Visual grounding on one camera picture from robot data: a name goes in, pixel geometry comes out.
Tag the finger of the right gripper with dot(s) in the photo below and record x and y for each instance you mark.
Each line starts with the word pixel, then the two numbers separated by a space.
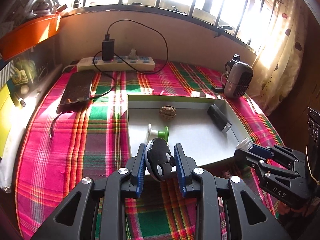
pixel 277 153
pixel 259 163

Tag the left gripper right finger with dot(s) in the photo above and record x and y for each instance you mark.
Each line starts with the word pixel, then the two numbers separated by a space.
pixel 189 187

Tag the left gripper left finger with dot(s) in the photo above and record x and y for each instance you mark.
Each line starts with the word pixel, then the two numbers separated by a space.
pixel 133 185

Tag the black round disc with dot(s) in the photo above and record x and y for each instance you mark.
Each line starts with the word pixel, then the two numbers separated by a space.
pixel 159 160

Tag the brown walnut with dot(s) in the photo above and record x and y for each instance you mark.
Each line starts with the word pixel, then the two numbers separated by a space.
pixel 167 112

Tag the green white spool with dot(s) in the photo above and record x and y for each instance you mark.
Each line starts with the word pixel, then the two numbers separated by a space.
pixel 153 133

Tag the green white cardboard box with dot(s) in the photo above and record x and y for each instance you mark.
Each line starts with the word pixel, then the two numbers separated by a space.
pixel 192 127

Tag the black silver lighter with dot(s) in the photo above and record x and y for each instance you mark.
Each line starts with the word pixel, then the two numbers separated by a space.
pixel 219 119

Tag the plaid pink green cloth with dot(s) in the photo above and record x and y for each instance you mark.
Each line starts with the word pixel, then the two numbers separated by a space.
pixel 58 151

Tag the floral curtain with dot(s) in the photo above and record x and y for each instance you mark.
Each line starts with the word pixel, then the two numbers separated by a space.
pixel 277 65

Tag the black smartphone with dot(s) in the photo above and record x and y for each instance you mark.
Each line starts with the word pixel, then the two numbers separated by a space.
pixel 77 92

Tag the white power strip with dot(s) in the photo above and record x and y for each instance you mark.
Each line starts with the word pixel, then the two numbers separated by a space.
pixel 141 63

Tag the black charger adapter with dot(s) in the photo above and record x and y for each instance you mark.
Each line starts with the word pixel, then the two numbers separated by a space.
pixel 108 50

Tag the yellow box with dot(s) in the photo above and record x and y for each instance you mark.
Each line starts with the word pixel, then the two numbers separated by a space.
pixel 5 125

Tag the orange shelf box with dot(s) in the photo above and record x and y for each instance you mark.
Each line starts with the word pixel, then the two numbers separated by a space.
pixel 29 34

